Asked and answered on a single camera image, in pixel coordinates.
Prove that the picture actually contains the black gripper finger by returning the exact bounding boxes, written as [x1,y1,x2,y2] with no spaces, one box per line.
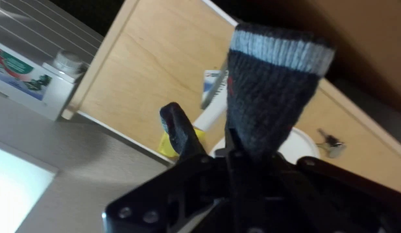
[159,102,207,160]

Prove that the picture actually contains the dark sock with grey band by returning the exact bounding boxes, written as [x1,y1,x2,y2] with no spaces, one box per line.
[227,23,335,163]

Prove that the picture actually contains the wooden drawer cabinet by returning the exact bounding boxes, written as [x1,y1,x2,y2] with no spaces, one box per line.
[63,0,401,191]

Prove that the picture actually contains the white tube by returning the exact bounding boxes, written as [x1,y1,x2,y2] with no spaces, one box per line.
[195,69,227,130]

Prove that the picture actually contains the white plate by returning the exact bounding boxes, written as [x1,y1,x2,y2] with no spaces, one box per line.
[210,126,321,164]

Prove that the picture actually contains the white ribbed radiator box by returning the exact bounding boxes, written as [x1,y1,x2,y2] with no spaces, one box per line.
[0,0,103,120]

